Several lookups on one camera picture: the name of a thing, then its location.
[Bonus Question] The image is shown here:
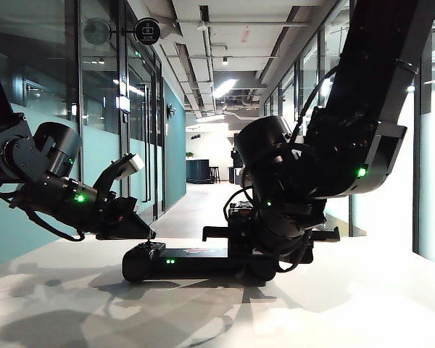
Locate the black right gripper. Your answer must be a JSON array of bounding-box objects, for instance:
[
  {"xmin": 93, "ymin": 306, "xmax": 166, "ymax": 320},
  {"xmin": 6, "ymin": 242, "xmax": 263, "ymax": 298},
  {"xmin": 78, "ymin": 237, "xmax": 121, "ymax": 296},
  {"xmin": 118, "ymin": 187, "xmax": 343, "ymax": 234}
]
[{"xmin": 202, "ymin": 215, "xmax": 341, "ymax": 257}]

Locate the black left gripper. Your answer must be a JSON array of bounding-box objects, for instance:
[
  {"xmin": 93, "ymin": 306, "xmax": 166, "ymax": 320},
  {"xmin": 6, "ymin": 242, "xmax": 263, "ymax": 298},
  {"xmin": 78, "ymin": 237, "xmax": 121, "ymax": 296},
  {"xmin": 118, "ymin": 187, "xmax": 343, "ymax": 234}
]
[{"xmin": 75, "ymin": 191, "xmax": 157, "ymax": 241}]

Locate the black remote control with joysticks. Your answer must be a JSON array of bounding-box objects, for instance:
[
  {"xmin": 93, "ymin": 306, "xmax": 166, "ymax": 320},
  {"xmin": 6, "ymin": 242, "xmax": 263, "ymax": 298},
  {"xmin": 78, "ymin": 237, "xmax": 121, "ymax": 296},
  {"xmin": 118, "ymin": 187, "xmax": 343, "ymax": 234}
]
[{"xmin": 122, "ymin": 237, "xmax": 278, "ymax": 287}]

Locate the tall black cabinet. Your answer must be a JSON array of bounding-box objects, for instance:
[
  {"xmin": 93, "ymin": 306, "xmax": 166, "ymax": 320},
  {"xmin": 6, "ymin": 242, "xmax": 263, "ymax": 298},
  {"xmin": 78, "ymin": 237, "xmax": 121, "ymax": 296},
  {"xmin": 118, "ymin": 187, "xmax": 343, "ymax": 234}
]
[{"xmin": 228, "ymin": 133, "xmax": 246, "ymax": 184}]

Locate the dark bar counter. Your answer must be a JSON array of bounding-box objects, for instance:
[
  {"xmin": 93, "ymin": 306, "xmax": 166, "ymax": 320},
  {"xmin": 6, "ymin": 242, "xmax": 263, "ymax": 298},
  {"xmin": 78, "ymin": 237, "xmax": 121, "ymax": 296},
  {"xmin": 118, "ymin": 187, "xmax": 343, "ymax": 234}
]
[{"xmin": 186, "ymin": 159, "xmax": 212, "ymax": 184}]

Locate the long linear ceiling light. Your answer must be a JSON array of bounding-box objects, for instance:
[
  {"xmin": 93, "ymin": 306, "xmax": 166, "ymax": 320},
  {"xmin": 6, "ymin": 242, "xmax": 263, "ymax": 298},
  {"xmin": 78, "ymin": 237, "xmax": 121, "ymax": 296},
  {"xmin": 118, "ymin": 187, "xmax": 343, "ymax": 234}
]
[
  {"xmin": 212, "ymin": 78, "xmax": 239, "ymax": 99},
  {"xmin": 194, "ymin": 114, "xmax": 225, "ymax": 124}
]

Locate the round black hanging sign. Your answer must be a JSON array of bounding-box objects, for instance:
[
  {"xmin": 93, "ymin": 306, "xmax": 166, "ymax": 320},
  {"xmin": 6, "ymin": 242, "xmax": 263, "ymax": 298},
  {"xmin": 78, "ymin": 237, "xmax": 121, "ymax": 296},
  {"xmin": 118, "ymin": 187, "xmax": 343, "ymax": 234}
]
[{"xmin": 133, "ymin": 17, "xmax": 162, "ymax": 45}]

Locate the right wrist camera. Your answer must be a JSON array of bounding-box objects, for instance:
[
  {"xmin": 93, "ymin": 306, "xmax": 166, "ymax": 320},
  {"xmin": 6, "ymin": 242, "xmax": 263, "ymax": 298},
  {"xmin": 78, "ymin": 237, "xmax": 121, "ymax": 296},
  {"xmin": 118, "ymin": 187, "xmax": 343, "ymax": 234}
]
[{"xmin": 228, "ymin": 201, "xmax": 257, "ymax": 218}]

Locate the black right camera cable loop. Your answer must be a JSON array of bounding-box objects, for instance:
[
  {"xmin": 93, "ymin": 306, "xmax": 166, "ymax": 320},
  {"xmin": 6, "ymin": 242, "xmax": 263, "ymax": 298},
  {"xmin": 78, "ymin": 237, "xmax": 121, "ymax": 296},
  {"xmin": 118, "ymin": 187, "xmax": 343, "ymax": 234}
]
[{"xmin": 223, "ymin": 186, "xmax": 255, "ymax": 225}]

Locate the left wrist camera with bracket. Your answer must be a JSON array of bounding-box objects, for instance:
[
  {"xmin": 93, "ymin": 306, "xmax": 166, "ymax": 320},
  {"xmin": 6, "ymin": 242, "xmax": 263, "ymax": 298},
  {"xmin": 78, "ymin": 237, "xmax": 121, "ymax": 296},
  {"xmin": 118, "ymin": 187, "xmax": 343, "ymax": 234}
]
[{"xmin": 94, "ymin": 152, "xmax": 145, "ymax": 200}]

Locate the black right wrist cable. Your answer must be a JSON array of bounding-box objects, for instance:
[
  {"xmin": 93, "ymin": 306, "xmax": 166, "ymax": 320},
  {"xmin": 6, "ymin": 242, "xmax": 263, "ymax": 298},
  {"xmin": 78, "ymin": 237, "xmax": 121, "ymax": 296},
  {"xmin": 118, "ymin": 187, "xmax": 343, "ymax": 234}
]
[{"xmin": 277, "ymin": 231, "xmax": 315, "ymax": 273}]

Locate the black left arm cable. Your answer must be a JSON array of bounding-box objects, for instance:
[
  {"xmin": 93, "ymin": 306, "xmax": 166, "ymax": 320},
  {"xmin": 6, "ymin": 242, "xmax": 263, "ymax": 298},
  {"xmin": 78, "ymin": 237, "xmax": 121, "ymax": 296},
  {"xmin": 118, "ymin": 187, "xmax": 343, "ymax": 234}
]
[{"xmin": 0, "ymin": 180, "xmax": 86, "ymax": 243}]

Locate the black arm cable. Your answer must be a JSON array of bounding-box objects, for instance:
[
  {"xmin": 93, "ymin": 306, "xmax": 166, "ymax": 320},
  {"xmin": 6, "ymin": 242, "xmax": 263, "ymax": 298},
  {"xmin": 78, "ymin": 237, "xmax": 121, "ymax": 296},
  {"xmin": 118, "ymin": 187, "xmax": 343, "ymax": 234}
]
[
  {"xmin": 0, "ymin": 180, "xmax": 86, "ymax": 243},
  {"xmin": 293, "ymin": 67, "xmax": 340, "ymax": 135}
]

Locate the long vertical door handle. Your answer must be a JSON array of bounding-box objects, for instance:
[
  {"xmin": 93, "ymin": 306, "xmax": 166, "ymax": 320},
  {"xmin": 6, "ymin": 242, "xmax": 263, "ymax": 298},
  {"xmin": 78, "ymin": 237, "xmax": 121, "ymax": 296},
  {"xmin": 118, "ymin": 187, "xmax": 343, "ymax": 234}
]
[{"xmin": 141, "ymin": 83, "xmax": 152, "ymax": 203}]

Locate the black right upper arm cable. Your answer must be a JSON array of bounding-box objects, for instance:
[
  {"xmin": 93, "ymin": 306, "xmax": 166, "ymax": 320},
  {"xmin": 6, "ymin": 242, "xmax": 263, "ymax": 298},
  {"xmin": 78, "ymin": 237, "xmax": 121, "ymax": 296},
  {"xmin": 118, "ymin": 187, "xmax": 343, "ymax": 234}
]
[{"xmin": 293, "ymin": 67, "xmax": 340, "ymax": 135}]

